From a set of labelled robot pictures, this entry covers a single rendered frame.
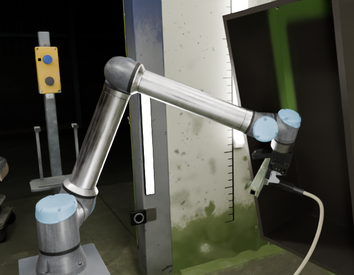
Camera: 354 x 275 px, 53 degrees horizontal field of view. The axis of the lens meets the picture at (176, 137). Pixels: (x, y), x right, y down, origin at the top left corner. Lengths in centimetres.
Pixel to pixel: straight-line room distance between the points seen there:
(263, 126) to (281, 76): 79
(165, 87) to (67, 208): 57
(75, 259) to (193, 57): 140
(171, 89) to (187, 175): 115
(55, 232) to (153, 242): 108
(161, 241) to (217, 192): 50
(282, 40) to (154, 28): 74
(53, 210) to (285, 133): 92
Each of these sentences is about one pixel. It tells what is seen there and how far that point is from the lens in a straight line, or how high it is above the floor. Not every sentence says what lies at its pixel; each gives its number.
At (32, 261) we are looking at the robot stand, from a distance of 163.
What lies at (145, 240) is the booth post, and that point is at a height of 35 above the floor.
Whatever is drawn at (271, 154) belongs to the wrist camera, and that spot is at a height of 101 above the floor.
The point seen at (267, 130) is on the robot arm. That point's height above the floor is 116.
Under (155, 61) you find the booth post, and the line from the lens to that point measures 217.
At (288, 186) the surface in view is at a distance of 165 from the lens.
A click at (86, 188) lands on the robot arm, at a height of 92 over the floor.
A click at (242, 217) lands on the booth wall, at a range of 267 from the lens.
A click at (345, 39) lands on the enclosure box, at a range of 139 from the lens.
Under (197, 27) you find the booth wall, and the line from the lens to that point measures 232.
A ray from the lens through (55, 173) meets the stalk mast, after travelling 229.
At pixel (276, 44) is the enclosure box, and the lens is 200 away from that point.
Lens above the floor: 134
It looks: 9 degrees down
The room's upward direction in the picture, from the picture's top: 2 degrees counter-clockwise
